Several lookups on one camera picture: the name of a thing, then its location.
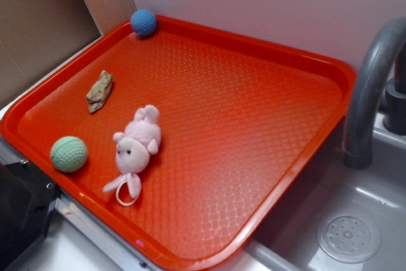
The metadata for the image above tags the red plastic tray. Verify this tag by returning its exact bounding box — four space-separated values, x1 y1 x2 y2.
1 17 355 270

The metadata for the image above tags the blue dimpled ball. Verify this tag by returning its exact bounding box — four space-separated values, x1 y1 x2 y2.
130 9 157 36

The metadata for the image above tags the brown cardboard panel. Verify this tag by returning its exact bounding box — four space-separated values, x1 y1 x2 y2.
1 0 100 107

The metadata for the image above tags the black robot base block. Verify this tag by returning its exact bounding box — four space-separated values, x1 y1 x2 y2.
1 162 58 270

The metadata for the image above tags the green dimpled ball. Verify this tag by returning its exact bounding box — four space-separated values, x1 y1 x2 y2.
50 136 88 173

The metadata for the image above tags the brown driftwood piece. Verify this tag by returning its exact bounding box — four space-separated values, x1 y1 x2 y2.
86 70 113 113

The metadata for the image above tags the dark faucet handle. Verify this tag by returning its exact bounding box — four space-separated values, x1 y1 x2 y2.
382 41 406 135

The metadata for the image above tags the grey toy sink basin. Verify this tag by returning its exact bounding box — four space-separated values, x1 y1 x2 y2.
247 109 406 271

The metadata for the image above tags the pink plush bunny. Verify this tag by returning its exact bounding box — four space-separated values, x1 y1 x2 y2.
103 105 162 207

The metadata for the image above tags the round sink drain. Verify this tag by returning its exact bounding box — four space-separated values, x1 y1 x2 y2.
316 209 381 264

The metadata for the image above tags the grey curved faucet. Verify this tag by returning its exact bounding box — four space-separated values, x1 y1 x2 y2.
342 17 405 169

